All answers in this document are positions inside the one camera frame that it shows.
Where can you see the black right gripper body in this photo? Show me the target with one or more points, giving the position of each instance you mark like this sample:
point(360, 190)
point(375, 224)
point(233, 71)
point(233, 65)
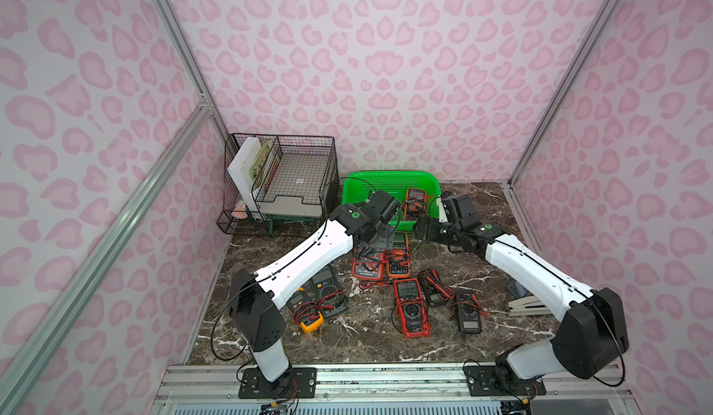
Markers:
point(426, 230)

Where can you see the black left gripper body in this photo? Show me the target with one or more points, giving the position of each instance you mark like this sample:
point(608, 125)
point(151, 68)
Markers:
point(376, 234)

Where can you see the orange multimeter with leads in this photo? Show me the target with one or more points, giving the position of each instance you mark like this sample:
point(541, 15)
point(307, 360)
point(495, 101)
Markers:
point(397, 264)

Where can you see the red multimeter small screen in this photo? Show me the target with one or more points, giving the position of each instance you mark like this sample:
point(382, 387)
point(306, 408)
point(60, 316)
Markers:
point(411, 310)

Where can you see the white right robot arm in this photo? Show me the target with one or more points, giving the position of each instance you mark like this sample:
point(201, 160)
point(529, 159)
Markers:
point(592, 331)

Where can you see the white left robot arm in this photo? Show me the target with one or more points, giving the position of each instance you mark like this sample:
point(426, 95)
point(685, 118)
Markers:
point(256, 298)

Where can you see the green plastic basket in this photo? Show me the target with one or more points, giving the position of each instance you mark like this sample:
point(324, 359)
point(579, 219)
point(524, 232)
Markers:
point(360, 186)

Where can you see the black clamp multimeter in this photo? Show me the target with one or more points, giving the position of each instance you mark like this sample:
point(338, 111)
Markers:
point(469, 313)

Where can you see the dark green multimeter lower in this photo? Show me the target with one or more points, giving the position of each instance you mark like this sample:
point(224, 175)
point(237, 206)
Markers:
point(329, 293)

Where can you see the yellow multimeter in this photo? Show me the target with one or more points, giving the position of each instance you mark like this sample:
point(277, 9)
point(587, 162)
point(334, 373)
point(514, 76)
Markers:
point(305, 311)

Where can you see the grey blue hole punch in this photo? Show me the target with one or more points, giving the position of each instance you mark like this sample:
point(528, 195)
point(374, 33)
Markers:
point(516, 290)

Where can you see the white stapler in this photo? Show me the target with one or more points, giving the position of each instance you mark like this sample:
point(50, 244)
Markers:
point(527, 306)

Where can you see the white board in rack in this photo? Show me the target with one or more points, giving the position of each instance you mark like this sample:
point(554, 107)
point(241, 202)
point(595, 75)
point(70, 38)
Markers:
point(240, 171)

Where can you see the black wire mesh rack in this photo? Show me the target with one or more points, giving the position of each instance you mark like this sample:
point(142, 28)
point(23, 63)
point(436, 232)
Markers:
point(296, 179)

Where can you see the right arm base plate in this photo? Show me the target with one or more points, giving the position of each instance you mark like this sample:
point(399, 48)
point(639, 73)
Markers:
point(496, 381)

